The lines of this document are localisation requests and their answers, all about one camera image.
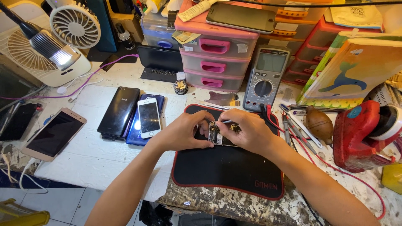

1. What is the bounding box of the person's left hand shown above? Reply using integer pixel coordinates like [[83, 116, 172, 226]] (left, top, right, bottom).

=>
[[152, 110, 216, 152]]

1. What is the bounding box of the person's right hand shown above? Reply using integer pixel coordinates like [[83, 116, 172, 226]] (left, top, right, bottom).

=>
[[215, 109, 276, 156]]

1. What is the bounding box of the phone with exposed board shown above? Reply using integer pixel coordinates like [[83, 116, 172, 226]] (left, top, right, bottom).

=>
[[195, 121, 243, 147]]

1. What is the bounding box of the small white phone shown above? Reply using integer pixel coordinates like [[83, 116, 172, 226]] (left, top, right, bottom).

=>
[[137, 98, 162, 139]]

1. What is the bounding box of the black mat with red edge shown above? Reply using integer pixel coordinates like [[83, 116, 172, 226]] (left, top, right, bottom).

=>
[[171, 104, 285, 201]]

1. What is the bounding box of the blue phone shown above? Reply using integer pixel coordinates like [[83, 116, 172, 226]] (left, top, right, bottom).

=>
[[126, 94, 165, 146]]

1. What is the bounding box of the metal pry tool plate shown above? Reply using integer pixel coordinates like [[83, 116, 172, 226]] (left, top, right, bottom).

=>
[[204, 91, 241, 107]]

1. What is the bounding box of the grey digital multimeter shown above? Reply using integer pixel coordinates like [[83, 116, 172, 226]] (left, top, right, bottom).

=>
[[242, 45, 291, 112]]

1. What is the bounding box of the glossy black phone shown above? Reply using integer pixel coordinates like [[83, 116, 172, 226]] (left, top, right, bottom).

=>
[[97, 87, 141, 137]]

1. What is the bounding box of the blue pen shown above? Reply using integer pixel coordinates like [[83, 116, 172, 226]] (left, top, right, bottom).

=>
[[288, 104, 346, 116]]

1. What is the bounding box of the brown rubber air blower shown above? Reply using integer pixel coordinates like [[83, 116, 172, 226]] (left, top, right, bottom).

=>
[[305, 105, 334, 148]]

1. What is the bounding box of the pink plastic drawer unit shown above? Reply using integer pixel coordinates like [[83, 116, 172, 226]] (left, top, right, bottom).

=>
[[174, 0, 261, 93]]

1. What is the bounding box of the red multimeter probe lead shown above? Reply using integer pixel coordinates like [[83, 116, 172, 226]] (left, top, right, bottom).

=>
[[266, 104, 386, 220]]

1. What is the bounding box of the clear plastic drawer box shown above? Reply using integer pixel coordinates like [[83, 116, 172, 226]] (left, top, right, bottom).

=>
[[140, 9, 180, 50]]

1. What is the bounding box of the red plastic drawer unit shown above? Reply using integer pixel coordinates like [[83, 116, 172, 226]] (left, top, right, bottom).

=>
[[282, 16, 384, 86]]

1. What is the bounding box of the red tape dispenser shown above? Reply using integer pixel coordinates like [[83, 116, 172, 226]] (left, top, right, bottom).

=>
[[333, 100, 402, 173]]

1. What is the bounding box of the small black bottle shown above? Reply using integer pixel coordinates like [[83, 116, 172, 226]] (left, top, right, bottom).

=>
[[115, 22, 136, 51]]

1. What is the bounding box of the orange plastic drawer unit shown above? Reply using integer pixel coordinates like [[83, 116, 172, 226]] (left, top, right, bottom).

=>
[[256, 0, 333, 55]]

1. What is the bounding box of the gold-edged phone with dark screen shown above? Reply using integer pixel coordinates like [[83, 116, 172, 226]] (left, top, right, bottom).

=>
[[206, 3, 276, 35]]

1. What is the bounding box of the colourful book with whale picture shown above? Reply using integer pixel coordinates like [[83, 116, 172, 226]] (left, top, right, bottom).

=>
[[296, 29, 402, 109]]

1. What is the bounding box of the white tube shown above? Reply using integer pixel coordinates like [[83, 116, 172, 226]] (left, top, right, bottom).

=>
[[177, 0, 218, 22]]

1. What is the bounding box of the rose gold phone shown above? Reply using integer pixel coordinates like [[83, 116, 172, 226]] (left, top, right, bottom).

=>
[[21, 107, 87, 162]]

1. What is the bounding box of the yellow container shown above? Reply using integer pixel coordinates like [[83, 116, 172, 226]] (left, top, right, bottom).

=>
[[381, 163, 402, 195]]

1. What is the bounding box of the small white clip fan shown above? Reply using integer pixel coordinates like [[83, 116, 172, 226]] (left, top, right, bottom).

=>
[[46, 0, 102, 49]]

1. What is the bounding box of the white desk fan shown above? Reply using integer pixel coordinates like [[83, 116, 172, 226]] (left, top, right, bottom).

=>
[[0, 1, 92, 87]]

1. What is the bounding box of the yellow plastic stool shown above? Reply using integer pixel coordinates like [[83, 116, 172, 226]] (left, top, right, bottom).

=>
[[0, 198, 51, 226]]

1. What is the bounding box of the grey-handled screwdriver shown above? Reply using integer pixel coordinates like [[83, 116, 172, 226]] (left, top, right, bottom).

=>
[[282, 112, 292, 148]]

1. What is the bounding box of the small round wire brush pot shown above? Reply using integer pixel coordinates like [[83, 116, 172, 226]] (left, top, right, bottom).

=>
[[173, 80, 188, 95]]

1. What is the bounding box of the white-handled tool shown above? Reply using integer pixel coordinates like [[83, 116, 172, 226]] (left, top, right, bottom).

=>
[[279, 104, 323, 149]]

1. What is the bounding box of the purple cable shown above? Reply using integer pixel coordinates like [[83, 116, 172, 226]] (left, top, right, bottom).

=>
[[0, 54, 139, 100]]

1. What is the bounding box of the white cable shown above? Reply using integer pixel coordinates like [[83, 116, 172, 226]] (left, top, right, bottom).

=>
[[0, 153, 49, 194]]

